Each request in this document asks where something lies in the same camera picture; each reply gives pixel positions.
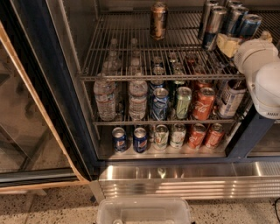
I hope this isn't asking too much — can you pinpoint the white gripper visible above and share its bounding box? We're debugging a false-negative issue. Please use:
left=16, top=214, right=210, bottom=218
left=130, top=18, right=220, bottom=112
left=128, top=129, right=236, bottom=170
left=216, top=31, right=279, bottom=74

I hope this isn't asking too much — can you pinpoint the redbull can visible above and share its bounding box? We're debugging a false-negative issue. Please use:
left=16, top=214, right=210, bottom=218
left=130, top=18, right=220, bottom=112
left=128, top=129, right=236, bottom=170
left=225, top=0, right=242, bottom=19
left=223, top=6, right=249, bottom=37
left=198, top=0, right=219, bottom=40
left=237, top=14, right=263, bottom=39
left=202, top=6, right=227, bottom=51

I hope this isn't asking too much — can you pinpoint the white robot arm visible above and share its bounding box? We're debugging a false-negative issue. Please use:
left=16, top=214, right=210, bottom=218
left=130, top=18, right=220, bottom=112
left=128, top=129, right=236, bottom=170
left=216, top=33, right=280, bottom=120

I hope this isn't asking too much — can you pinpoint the white blue can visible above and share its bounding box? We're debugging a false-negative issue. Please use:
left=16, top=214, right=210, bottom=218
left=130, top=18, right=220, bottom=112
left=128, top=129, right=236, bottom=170
left=218, top=80, right=247, bottom=118

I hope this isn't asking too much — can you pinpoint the red coca cola can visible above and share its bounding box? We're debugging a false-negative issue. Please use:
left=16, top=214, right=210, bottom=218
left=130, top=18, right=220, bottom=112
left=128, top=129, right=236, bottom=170
left=192, top=87, right=215, bottom=121

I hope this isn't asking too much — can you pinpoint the green soda can middle shelf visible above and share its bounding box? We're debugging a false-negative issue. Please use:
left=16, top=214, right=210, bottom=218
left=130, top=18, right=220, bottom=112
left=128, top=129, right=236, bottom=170
left=176, top=87, right=192, bottom=119

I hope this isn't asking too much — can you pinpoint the gold brown can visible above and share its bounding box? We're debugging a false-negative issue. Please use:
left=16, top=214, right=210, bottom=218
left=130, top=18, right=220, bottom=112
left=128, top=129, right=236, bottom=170
left=150, top=1, right=168, bottom=40

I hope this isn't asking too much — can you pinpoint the right red can bottom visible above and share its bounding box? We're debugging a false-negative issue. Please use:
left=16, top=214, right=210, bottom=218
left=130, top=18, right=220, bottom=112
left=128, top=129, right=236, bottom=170
left=204, top=123, right=224, bottom=149

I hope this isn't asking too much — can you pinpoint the left red can bottom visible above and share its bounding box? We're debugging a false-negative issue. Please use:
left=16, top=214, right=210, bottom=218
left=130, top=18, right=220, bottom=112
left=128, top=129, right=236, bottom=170
left=187, top=123, right=207, bottom=150

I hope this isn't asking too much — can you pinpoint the blue pepsi can middle shelf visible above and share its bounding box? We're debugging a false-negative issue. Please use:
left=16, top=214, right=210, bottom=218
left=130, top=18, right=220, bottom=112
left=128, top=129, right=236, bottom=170
left=151, top=87, right=169, bottom=121

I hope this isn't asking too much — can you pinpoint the right pepsi can bottom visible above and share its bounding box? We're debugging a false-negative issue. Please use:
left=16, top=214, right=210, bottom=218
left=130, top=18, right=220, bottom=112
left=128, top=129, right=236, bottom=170
left=133, top=127, right=147, bottom=153

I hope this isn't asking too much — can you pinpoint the pepsi can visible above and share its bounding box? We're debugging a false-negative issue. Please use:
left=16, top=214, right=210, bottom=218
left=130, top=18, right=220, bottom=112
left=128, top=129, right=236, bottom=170
left=112, top=127, right=127, bottom=152
left=133, top=127, right=147, bottom=153

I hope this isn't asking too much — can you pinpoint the left pepsi can bottom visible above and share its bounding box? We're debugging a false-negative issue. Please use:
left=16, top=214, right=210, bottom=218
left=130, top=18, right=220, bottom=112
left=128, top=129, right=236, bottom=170
left=112, top=127, right=127, bottom=152

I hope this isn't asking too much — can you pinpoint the open glass fridge door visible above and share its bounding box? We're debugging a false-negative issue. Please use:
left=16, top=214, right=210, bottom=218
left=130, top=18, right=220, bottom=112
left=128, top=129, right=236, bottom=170
left=0, top=0, right=95, bottom=193

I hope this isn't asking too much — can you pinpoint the right front water bottle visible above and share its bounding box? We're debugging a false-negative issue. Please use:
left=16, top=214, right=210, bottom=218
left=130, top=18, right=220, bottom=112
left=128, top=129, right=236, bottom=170
left=129, top=58, right=148, bottom=121

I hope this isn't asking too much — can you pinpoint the water bottle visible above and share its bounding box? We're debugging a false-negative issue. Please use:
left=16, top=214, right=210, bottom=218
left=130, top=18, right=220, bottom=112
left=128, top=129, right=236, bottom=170
left=129, top=58, right=148, bottom=121
left=93, top=60, right=117, bottom=123

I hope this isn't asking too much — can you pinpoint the left front water bottle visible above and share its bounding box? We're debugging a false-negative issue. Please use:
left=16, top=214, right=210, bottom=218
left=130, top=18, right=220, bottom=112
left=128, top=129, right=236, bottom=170
left=93, top=60, right=117, bottom=123

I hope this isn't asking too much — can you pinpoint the clear plastic bin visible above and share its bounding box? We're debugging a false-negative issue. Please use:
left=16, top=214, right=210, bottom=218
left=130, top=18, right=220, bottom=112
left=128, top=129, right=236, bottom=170
left=96, top=198, right=191, bottom=224

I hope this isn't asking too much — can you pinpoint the middle wire shelf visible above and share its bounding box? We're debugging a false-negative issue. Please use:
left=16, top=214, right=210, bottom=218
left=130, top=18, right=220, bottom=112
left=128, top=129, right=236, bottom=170
left=93, top=115, right=244, bottom=126

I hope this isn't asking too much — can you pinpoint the wire shelf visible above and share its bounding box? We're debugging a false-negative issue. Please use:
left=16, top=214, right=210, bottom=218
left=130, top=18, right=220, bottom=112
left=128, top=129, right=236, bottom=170
left=93, top=115, right=244, bottom=126
left=80, top=10, right=244, bottom=81

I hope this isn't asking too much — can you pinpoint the top wire shelf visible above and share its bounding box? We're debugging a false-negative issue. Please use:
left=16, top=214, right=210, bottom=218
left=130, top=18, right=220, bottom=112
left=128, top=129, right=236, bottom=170
left=80, top=10, right=244, bottom=81

